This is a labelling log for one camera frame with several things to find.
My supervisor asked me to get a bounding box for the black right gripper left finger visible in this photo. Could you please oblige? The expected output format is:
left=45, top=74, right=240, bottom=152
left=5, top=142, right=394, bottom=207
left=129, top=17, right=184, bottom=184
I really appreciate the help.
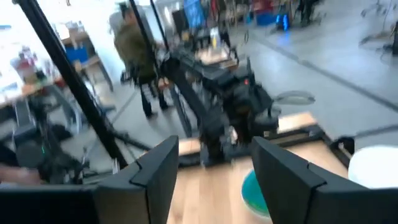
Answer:
left=93, top=135, right=180, bottom=224

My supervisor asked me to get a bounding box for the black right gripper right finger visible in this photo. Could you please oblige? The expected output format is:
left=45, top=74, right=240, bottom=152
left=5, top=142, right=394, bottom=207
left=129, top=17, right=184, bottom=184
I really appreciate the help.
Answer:
left=251, top=136, right=398, bottom=224

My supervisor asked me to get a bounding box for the white plastic bowl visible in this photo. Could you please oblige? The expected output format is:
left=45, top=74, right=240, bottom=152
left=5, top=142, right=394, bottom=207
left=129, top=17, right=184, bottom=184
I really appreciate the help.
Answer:
left=273, top=90, right=317, bottom=106

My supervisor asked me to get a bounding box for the teal plastic bowl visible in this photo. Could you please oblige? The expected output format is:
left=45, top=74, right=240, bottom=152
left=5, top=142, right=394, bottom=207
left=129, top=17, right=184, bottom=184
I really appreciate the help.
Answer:
left=241, top=169, right=272, bottom=219

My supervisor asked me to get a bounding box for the white yellow wipes canister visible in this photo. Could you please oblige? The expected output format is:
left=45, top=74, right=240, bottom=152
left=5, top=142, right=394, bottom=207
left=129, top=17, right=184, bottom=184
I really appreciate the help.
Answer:
left=347, top=144, right=398, bottom=190

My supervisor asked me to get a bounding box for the blue background crate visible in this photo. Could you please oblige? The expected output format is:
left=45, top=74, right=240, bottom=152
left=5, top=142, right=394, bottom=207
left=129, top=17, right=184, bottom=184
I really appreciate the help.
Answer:
left=254, top=11, right=281, bottom=27

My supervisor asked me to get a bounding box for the blue background screen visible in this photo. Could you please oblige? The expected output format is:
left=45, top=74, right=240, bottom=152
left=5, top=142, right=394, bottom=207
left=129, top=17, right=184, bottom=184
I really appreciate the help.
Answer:
left=183, top=0, right=206, bottom=29

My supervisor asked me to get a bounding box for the person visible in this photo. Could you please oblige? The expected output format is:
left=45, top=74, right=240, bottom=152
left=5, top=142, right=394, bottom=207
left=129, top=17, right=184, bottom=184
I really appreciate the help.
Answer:
left=112, top=2, right=171, bottom=118

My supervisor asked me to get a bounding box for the wooden background desk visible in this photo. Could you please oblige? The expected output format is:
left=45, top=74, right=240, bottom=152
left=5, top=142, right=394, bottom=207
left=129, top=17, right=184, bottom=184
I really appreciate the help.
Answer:
left=60, top=29, right=114, bottom=91

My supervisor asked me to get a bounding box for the black long frame rail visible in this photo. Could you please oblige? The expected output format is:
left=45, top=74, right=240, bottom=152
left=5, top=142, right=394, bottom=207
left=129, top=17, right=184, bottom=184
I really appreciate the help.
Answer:
left=178, top=124, right=318, bottom=167

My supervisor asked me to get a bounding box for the black cross frame rail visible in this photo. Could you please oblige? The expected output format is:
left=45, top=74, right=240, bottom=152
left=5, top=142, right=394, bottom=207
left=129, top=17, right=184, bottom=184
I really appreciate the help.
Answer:
left=307, top=124, right=356, bottom=169

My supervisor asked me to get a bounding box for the black slanted frame post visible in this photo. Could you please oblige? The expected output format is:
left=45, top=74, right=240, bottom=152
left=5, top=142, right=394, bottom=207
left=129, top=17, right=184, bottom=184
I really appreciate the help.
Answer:
left=11, top=0, right=129, bottom=170

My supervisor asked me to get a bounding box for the thin black frame post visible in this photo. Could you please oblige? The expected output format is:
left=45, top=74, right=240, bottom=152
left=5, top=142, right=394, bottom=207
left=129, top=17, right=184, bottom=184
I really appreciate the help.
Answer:
left=127, top=0, right=171, bottom=78

